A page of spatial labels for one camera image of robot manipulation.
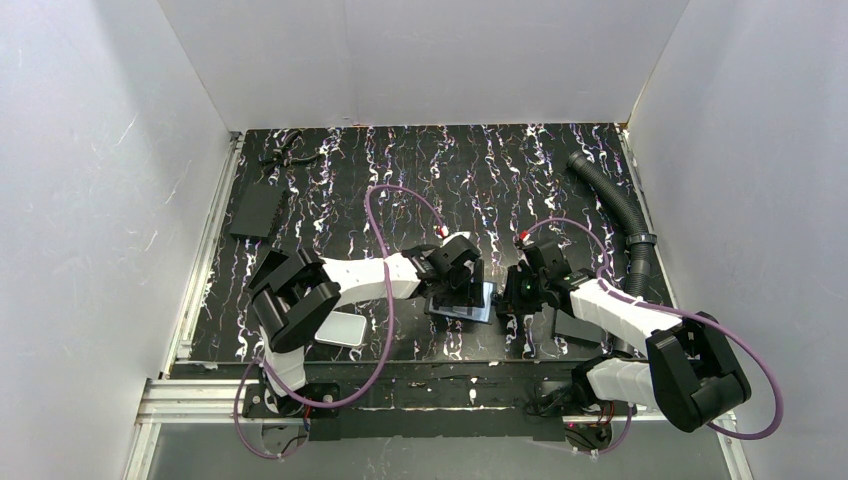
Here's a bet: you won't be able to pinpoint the white card stack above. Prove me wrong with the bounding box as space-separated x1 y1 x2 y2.
314 311 368 348

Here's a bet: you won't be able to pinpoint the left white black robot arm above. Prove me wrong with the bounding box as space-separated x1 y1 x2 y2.
246 234 493 398

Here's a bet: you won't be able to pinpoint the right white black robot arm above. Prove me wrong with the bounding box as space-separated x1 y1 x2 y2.
497 242 752 433

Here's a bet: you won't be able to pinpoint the dark grey flat box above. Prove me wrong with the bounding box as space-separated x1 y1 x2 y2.
229 184 290 240
553 309 606 345

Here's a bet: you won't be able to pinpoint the black pliers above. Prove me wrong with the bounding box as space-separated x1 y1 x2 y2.
260 129 328 174

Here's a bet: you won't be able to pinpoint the dark grey left flat box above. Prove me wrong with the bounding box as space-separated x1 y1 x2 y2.
229 184 290 240

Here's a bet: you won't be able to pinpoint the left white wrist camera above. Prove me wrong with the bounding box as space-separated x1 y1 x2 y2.
434 230 475 259

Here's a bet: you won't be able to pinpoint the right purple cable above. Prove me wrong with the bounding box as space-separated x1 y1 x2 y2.
523 217 786 458

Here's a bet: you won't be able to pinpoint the purple cable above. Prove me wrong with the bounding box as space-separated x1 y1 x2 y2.
233 185 448 462
523 217 786 458

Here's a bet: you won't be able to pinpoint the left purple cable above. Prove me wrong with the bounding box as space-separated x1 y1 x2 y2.
233 185 448 462

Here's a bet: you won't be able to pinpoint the black corrugated hose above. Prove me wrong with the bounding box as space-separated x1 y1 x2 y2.
566 149 658 299

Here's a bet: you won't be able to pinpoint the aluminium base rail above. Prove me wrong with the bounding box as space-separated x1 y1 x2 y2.
135 360 737 442

